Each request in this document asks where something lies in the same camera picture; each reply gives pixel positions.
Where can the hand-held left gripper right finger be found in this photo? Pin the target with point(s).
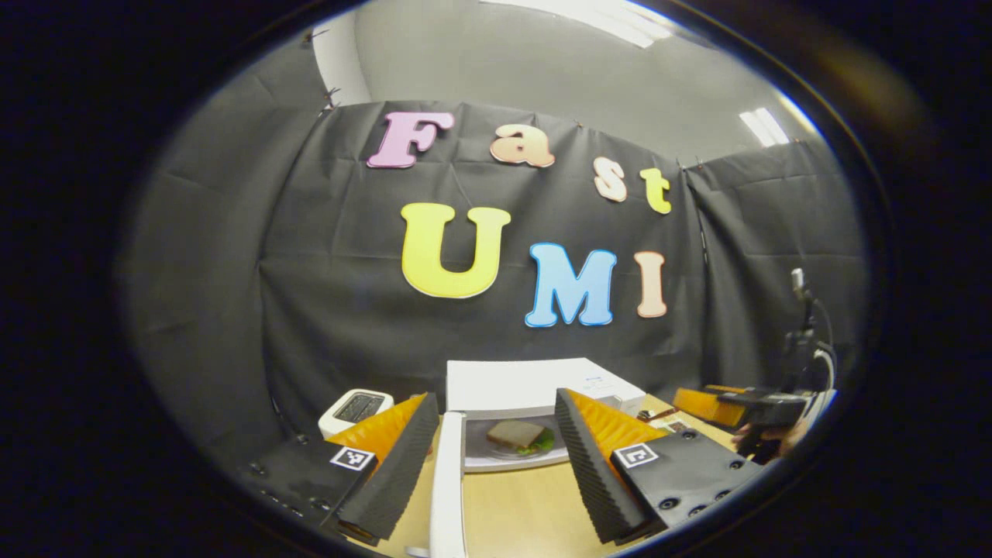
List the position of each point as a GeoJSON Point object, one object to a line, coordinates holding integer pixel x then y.
{"type": "Point", "coordinates": [593, 480]}

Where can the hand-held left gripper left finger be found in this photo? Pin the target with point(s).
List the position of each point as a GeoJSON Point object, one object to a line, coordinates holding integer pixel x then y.
{"type": "Point", "coordinates": [395, 473]}

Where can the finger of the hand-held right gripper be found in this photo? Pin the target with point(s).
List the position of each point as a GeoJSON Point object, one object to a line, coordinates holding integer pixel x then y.
{"type": "Point", "coordinates": [709, 404]}

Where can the lettuce sandwich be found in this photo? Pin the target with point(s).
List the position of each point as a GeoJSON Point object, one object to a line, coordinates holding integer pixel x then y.
{"type": "Point", "coordinates": [515, 434]}

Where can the white microwave oven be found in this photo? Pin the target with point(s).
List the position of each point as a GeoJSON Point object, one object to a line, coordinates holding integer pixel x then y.
{"type": "Point", "coordinates": [511, 380]}

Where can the white toaster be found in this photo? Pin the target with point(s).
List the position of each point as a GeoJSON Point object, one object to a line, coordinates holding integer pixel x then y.
{"type": "Point", "coordinates": [353, 411]}

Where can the black backdrop cloth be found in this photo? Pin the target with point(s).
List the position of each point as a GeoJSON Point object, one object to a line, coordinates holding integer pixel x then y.
{"type": "Point", "coordinates": [325, 271]}

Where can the small ceiling light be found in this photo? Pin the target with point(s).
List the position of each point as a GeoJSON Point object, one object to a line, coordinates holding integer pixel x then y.
{"type": "Point", "coordinates": [763, 126]}

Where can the large ceiling light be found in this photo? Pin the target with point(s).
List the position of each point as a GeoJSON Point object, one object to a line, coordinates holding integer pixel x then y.
{"type": "Point", "coordinates": [589, 15]}

